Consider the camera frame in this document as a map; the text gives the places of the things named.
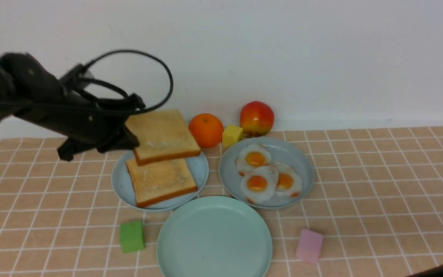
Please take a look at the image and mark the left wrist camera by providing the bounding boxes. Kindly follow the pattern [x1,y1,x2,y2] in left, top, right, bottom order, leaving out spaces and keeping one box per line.
[59,63,95,90]

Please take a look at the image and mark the yellow cube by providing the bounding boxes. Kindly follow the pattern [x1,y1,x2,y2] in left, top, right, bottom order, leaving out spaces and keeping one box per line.
[221,125,244,148]

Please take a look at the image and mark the fried egg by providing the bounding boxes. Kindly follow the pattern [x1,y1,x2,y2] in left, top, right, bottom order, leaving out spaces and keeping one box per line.
[240,165,279,205]
[272,162,303,198]
[235,144,272,176]

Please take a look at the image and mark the green cube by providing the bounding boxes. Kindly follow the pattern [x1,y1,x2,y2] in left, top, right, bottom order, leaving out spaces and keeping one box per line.
[119,220,146,254]

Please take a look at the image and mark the fried egg back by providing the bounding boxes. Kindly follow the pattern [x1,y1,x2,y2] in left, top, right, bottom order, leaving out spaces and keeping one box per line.
[235,144,272,176]

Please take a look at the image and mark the light blue plate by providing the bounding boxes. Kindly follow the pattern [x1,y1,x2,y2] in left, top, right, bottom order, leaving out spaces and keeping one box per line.
[111,151,209,212]

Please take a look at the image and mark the toast slice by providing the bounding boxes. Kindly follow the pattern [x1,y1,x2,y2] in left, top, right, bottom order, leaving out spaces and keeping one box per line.
[125,159,198,208]
[125,109,202,165]

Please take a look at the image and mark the pink cube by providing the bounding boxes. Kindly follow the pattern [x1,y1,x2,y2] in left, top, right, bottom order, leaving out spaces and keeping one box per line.
[295,229,324,264]

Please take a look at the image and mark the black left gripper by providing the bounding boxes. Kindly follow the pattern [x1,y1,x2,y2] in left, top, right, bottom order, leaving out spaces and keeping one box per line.
[14,92,146,161]

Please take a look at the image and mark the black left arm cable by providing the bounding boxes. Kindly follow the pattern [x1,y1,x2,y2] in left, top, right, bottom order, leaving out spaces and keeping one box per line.
[0,0,174,116]

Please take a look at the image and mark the red yellow apple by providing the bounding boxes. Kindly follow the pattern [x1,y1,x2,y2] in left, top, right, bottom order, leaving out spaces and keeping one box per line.
[239,101,275,137]

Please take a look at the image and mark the mint green plate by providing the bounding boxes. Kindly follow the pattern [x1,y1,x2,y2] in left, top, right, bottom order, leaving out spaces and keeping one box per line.
[156,196,273,277]

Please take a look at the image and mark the beige checkered tablecloth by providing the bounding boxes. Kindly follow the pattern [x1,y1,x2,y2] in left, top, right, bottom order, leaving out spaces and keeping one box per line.
[0,126,443,277]

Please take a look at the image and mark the grey plate with eggs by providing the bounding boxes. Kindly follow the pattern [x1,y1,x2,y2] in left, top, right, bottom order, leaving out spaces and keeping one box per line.
[219,137,314,209]

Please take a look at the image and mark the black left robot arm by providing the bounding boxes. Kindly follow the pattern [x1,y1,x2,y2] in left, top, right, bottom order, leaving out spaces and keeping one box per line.
[0,53,145,161]

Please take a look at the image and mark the orange fruit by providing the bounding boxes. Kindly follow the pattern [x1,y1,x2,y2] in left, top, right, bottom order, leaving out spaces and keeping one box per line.
[188,113,224,149]

